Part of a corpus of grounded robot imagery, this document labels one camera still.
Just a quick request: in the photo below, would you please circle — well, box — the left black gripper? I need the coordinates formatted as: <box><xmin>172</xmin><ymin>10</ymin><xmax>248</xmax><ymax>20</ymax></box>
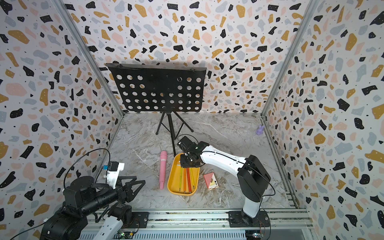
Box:
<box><xmin>81</xmin><ymin>174</ymin><xmax>146</xmax><ymax>217</ymax></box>

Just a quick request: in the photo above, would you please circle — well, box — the orange-sleeved hex key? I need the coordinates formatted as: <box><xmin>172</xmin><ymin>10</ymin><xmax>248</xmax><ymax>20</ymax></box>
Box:
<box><xmin>183</xmin><ymin>168</ymin><xmax>188</xmax><ymax>194</ymax></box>

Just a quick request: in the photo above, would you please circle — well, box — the green-sleeved hex key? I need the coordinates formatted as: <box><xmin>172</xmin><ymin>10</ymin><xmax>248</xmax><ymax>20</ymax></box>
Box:
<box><xmin>179</xmin><ymin>168</ymin><xmax>183</xmax><ymax>193</ymax></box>

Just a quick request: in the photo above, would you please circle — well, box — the red-sleeved hex key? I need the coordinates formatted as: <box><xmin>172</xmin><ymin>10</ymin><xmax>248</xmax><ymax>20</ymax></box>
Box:
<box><xmin>186</xmin><ymin>168</ymin><xmax>193</xmax><ymax>194</ymax></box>

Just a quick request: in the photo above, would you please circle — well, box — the yellow-sleeved hex key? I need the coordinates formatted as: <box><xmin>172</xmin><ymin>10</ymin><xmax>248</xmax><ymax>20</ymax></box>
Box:
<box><xmin>190</xmin><ymin>168</ymin><xmax>196</xmax><ymax>190</ymax></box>

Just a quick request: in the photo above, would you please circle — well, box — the yellow plastic storage tray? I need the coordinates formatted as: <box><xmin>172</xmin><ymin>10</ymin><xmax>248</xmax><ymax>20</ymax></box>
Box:
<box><xmin>167</xmin><ymin>154</ymin><xmax>200</xmax><ymax>196</ymax></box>

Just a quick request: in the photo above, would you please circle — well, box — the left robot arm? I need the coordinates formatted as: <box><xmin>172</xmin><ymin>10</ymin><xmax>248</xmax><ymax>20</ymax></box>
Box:
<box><xmin>40</xmin><ymin>176</ymin><xmax>146</xmax><ymax>240</ymax></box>

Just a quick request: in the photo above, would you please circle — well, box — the red playing card box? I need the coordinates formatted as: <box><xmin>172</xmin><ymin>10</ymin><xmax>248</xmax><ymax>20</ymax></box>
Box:
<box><xmin>204</xmin><ymin>172</ymin><xmax>219</xmax><ymax>191</ymax></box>

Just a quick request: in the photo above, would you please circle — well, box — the pink toy microphone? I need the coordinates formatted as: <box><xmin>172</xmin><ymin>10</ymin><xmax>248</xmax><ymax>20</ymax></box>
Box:
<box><xmin>159</xmin><ymin>151</ymin><xmax>168</xmax><ymax>190</ymax></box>

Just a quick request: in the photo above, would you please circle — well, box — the small purple figurine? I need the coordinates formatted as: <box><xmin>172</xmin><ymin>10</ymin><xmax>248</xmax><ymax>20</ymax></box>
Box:
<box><xmin>256</xmin><ymin>125</ymin><xmax>265</xmax><ymax>136</ymax></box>

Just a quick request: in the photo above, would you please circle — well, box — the black perforated music stand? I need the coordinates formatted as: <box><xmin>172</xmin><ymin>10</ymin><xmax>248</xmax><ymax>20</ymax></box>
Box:
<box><xmin>106</xmin><ymin>63</ymin><xmax>207</xmax><ymax>145</ymax></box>

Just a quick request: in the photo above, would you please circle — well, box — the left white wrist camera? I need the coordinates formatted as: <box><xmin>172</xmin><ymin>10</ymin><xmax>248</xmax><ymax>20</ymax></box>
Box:
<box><xmin>106</xmin><ymin>161</ymin><xmax>125</xmax><ymax>189</ymax></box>

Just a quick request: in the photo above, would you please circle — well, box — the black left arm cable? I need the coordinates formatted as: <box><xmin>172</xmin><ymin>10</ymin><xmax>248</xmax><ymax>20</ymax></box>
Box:
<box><xmin>8</xmin><ymin>148</ymin><xmax>112</xmax><ymax>240</ymax></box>

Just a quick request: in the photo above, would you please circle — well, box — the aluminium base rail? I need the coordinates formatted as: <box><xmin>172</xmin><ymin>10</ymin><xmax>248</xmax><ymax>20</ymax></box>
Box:
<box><xmin>77</xmin><ymin>208</ymin><xmax>316</xmax><ymax>240</ymax></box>

